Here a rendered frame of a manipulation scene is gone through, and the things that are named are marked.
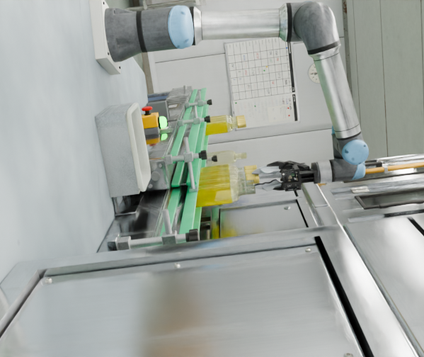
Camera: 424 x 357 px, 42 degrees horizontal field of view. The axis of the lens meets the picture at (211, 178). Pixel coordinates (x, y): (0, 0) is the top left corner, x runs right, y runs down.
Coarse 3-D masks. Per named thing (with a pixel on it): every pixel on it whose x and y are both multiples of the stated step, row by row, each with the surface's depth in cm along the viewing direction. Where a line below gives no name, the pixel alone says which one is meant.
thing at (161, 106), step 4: (156, 100) 235; (160, 100) 233; (164, 100) 232; (148, 104) 229; (152, 104) 229; (156, 104) 229; (160, 104) 229; (164, 104) 229; (152, 108) 229; (156, 108) 229; (160, 108) 229; (164, 108) 229; (168, 108) 237; (152, 112) 230; (156, 112) 230; (160, 112) 230; (164, 112) 230; (168, 112) 235; (160, 116) 230; (164, 116) 230; (168, 116) 234
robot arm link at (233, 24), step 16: (192, 16) 166; (208, 16) 168; (224, 16) 167; (240, 16) 167; (256, 16) 167; (272, 16) 167; (288, 16) 165; (208, 32) 168; (224, 32) 168; (240, 32) 168; (256, 32) 169; (272, 32) 169; (288, 32) 167
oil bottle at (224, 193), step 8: (216, 184) 178; (224, 184) 176; (232, 184) 176; (200, 192) 174; (208, 192) 174; (216, 192) 174; (224, 192) 174; (232, 192) 174; (240, 192) 175; (200, 200) 175; (208, 200) 175; (216, 200) 175; (224, 200) 175; (232, 200) 175
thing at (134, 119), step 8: (136, 104) 154; (128, 112) 143; (136, 112) 158; (128, 120) 143; (136, 120) 159; (128, 128) 144; (136, 128) 159; (136, 136) 160; (144, 136) 161; (136, 144) 161; (144, 144) 161; (136, 152) 145; (144, 152) 161; (136, 160) 145; (144, 160) 162; (136, 168) 146; (144, 168) 163; (144, 176) 160; (144, 184) 153
